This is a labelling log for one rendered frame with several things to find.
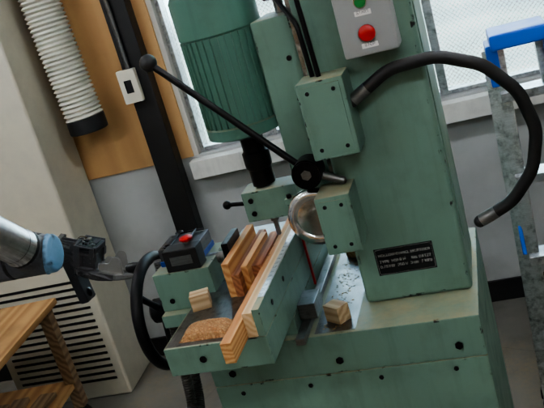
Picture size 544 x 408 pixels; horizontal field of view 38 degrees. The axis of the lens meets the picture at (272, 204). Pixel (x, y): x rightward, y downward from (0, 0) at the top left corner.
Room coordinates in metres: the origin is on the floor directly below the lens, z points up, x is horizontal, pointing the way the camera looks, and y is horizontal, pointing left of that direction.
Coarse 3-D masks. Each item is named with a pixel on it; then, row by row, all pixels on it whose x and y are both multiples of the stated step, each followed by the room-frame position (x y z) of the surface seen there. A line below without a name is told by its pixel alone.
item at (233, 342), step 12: (276, 240) 1.67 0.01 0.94; (264, 264) 1.55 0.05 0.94; (252, 288) 1.44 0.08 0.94; (240, 312) 1.35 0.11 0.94; (240, 324) 1.31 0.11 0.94; (228, 336) 1.27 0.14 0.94; (240, 336) 1.29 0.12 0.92; (228, 348) 1.24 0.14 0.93; (240, 348) 1.27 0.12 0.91; (228, 360) 1.24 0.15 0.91
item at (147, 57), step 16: (144, 64) 1.57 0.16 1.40; (176, 80) 1.56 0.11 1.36; (192, 96) 1.56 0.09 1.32; (224, 112) 1.54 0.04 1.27; (240, 128) 1.53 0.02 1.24; (272, 144) 1.52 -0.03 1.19; (288, 160) 1.51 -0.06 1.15; (304, 160) 1.48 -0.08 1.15; (320, 160) 1.51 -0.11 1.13; (304, 176) 1.48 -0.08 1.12; (320, 176) 1.48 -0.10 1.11; (336, 176) 1.48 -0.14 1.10
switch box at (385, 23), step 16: (336, 0) 1.43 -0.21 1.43; (352, 0) 1.42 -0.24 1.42; (368, 0) 1.41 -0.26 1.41; (384, 0) 1.41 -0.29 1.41; (336, 16) 1.44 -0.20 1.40; (352, 16) 1.42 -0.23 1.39; (368, 16) 1.42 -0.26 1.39; (384, 16) 1.41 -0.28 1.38; (352, 32) 1.43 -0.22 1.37; (384, 32) 1.41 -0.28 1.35; (352, 48) 1.43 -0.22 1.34; (368, 48) 1.42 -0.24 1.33; (384, 48) 1.41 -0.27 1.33
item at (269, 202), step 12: (276, 180) 1.69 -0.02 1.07; (288, 180) 1.66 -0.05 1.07; (252, 192) 1.66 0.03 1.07; (264, 192) 1.65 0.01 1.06; (276, 192) 1.64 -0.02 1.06; (288, 192) 1.63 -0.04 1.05; (252, 204) 1.66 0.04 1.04; (264, 204) 1.65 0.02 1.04; (276, 204) 1.64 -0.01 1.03; (252, 216) 1.66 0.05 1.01; (264, 216) 1.65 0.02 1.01; (276, 216) 1.64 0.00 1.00
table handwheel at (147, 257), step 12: (156, 252) 1.83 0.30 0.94; (144, 264) 1.75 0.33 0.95; (144, 276) 1.73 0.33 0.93; (132, 288) 1.70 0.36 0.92; (132, 300) 1.68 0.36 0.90; (144, 300) 1.71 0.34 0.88; (156, 300) 1.78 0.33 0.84; (132, 312) 1.67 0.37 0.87; (156, 312) 1.76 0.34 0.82; (144, 324) 1.66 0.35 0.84; (144, 336) 1.65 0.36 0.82; (168, 336) 1.77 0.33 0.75; (144, 348) 1.65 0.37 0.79; (156, 360) 1.66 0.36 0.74
